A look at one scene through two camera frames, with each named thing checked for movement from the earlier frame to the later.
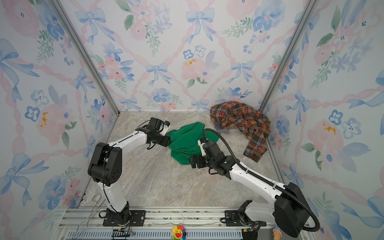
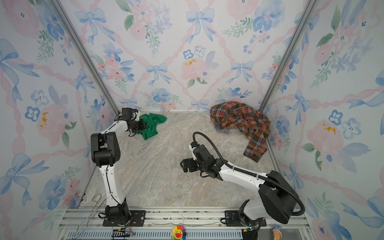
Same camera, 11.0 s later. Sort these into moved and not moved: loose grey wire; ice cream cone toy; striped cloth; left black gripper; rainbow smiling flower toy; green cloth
Moved: green cloth; left black gripper
Not moved: striped cloth; loose grey wire; ice cream cone toy; rainbow smiling flower toy
